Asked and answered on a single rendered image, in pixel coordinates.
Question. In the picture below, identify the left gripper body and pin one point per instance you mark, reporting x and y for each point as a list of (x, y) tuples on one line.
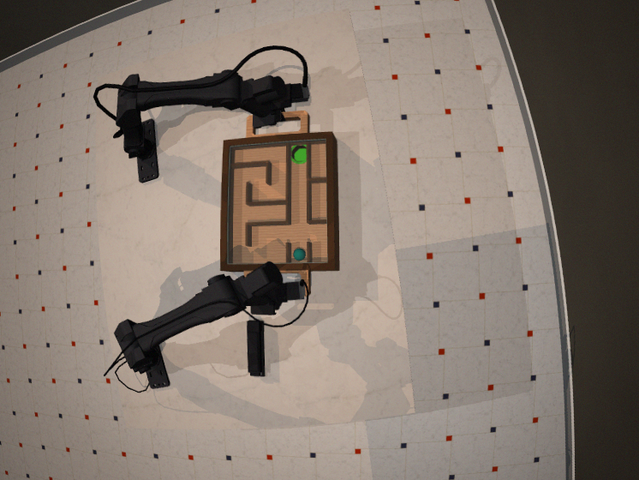
[(266, 115)]

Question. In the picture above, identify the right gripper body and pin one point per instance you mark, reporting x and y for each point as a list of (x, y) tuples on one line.
[(281, 294)]

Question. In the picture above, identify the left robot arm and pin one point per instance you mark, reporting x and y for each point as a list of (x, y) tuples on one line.
[(195, 92)]

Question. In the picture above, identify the wooden maze board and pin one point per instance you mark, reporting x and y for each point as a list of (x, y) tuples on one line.
[(279, 201)]

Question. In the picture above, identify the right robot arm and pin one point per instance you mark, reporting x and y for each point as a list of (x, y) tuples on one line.
[(198, 310)]

